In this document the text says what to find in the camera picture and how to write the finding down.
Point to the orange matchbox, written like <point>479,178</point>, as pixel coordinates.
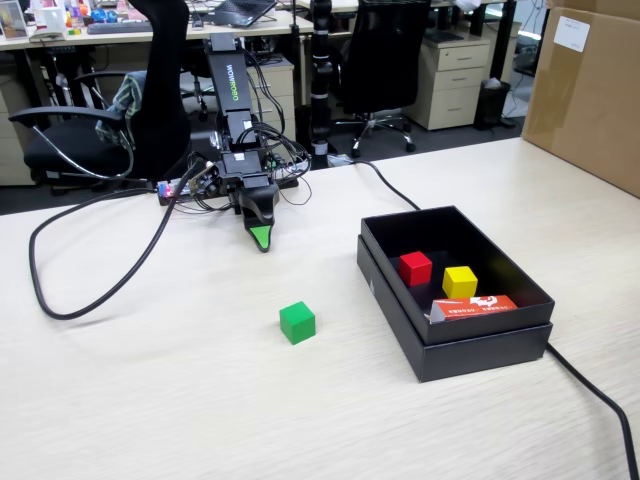
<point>475,307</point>

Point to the controller board with LEDs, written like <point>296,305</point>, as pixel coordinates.
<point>167,190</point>

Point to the green wooden cube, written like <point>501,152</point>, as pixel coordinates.
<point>297,325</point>

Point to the dark computer keyboard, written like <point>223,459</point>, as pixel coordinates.
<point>120,27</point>

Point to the blue toy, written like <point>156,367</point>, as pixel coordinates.
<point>104,16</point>

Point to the black high-back office chair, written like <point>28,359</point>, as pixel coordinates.
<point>160,75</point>

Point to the black open box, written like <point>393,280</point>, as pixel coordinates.
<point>480,360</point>

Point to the green striped shirt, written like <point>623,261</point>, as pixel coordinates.
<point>125,102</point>

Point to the black laptop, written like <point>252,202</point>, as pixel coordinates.
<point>240,12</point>

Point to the black cardboard box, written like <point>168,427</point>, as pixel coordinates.
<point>480,327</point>

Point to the small wrist camera board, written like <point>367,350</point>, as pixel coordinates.
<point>206,181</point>

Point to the desk with black legs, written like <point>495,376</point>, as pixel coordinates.
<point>502,35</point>

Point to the red wooden cube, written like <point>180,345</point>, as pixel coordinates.
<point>415,270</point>

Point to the beige office desk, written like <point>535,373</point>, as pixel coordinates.
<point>165,34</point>

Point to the black mesh office chair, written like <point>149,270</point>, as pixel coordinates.
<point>382,55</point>

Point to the beige drawer cabinet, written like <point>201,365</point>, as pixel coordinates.
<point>277,95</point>
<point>10,145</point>

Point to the black trash bin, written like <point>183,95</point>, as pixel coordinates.
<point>492,107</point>

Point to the large brown cardboard box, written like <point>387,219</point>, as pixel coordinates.
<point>585,105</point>

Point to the thin black stand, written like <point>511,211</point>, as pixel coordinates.
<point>296,75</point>

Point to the black pole with white bands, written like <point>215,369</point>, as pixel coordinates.
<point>321,85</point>

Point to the yellow wooden cube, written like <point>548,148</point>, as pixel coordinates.
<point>460,284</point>

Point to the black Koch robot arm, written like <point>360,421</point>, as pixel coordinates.
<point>229,80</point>

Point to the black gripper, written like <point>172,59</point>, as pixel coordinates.
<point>242,167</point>

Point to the framed picture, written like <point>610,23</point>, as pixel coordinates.
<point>12,20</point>

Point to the beige three-drawer cabinet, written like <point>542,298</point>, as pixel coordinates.
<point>450,85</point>

